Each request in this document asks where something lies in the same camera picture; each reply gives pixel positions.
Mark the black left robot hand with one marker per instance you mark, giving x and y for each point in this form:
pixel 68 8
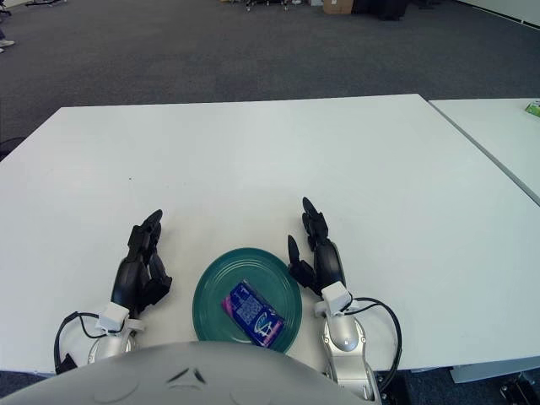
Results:
pixel 128 282

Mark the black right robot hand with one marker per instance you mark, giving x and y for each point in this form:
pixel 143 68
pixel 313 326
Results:
pixel 329 266

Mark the blue purple gum pack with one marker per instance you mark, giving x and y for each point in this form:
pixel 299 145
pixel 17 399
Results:
pixel 253 314

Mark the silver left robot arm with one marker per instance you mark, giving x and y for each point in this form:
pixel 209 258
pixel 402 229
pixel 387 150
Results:
pixel 109 343

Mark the green ridged plate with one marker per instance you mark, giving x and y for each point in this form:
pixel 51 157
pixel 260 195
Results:
pixel 219 304

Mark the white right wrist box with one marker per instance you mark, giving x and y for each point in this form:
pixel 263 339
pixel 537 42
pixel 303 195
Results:
pixel 335 297

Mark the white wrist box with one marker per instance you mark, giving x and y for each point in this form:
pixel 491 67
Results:
pixel 335 297
pixel 111 316

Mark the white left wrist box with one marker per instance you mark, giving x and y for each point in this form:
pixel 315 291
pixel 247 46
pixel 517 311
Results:
pixel 111 316

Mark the grey robot torso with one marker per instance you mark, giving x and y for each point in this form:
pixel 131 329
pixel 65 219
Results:
pixel 169 379

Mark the black wheeled base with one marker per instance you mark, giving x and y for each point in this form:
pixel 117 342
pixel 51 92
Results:
pixel 523 390

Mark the small green box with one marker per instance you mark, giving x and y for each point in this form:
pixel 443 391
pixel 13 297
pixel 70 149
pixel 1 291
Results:
pixel 533 108

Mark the brown cardboard box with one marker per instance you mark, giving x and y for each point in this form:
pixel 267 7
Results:
pixel 337 6

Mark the black cabinet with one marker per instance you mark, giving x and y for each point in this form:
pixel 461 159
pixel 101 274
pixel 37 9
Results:
pixel 379 8

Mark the wheeled metal cart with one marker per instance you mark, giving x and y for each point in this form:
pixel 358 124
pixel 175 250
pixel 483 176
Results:
pixel 266 3

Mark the black chair star base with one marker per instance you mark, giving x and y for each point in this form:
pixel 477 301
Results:
pixel 44 2

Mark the grey table frame beam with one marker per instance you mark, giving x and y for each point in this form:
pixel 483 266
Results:
pixel 493 371

